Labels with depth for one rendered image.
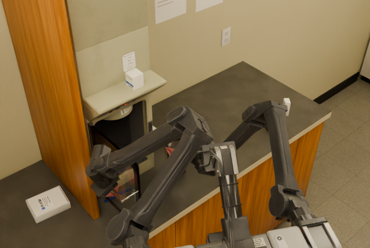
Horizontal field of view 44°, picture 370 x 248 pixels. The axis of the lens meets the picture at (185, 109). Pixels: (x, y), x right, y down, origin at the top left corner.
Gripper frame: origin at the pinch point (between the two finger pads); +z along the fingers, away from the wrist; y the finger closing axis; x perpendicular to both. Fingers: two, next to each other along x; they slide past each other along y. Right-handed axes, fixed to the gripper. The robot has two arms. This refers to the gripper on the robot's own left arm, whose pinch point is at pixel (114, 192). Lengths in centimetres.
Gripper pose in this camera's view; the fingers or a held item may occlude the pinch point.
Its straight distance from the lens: 183.4
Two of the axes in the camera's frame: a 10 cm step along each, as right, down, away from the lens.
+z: 2.8, 5.7, 7.7
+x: 6.2, 5.0, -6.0
